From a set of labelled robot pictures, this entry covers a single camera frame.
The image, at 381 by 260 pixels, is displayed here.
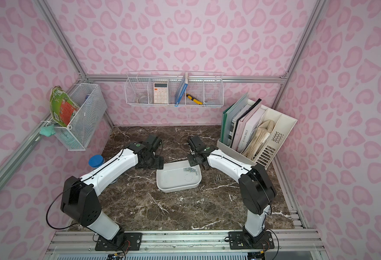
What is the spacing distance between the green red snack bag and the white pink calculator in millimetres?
407

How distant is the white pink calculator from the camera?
0.97 metres

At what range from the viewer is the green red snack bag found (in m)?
0.69
